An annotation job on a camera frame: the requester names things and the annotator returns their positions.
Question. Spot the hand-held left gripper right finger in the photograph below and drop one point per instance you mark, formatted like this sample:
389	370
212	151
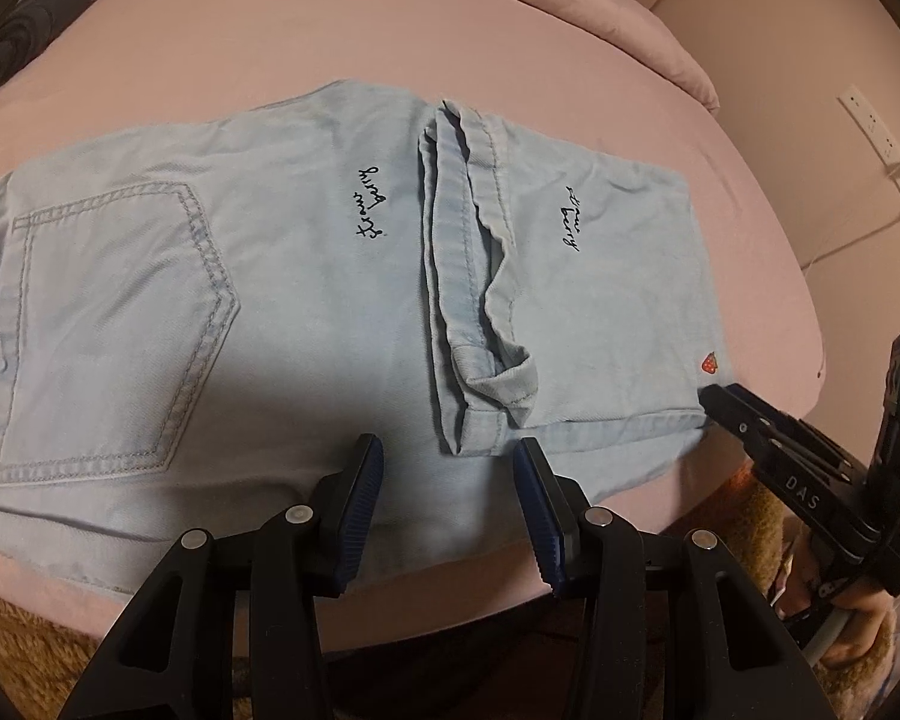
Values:
544	517

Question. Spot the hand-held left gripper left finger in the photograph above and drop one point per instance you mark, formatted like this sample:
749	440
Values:
356	517

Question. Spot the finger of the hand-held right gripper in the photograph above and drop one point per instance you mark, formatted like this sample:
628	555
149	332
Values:
810	435
802	491

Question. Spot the light blue strawberry pants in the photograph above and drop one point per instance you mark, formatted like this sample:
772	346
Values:
307	315

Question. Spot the person's right hand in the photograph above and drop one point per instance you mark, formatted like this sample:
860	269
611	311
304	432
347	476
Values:
866	622

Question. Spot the brown fuzzy clothing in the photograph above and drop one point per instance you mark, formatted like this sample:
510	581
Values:
750	517

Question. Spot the folded dark jeans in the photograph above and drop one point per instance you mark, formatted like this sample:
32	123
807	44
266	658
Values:
22	37

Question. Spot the white wall power strip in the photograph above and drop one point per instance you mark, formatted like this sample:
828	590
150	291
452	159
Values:
881	142

